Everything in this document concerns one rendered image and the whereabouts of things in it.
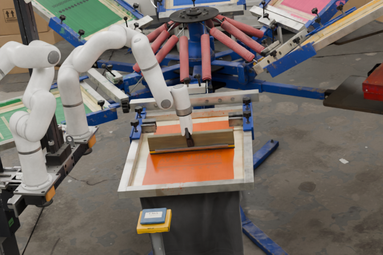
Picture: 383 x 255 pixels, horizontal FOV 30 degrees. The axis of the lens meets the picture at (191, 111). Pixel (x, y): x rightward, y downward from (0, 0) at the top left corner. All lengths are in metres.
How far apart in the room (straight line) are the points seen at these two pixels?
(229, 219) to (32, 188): 0.90
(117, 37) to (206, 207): 0.85
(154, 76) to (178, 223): 0.67
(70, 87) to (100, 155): 2.48
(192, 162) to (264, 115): 2.66
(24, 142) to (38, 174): 0.15
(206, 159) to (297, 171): 1.83
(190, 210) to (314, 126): 2.62
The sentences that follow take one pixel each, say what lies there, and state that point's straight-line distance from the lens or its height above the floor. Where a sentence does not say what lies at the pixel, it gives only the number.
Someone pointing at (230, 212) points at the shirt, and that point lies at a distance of 3.22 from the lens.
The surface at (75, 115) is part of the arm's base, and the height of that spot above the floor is 1.25.
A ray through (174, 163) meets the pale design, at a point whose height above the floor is 0.95.
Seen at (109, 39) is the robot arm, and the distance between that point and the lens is 3.10.
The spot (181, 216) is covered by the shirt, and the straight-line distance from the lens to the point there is 3.24.
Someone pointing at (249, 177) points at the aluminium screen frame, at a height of 0.99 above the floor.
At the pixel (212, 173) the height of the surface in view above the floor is 0.95.
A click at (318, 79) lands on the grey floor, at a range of 6.56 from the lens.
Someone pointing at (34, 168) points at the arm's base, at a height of 1.23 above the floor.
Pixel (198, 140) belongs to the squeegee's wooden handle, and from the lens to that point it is 3.36.
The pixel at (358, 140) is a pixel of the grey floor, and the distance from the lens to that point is 5.46.
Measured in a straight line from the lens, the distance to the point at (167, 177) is 3.21.
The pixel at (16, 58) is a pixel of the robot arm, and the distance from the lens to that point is 2.68.
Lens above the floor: 2.53
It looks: 24 degrees down
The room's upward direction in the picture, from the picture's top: 7 degrees counter-clockwise
